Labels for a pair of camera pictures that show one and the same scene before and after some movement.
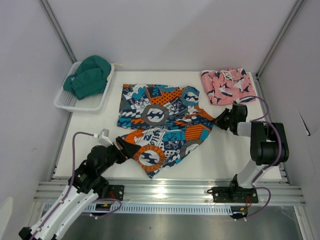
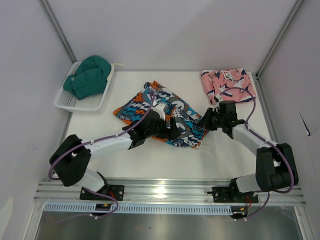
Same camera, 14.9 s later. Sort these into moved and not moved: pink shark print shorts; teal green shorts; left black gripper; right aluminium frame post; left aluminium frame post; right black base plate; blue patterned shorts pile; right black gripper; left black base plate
Moved: blue patterned shorts pile; left black gripper; right black gripper
Not moved: right black base plate; right aluminium frame post; left aluminium frame post; left black base plate; pink shark print shorts; teal green shorts
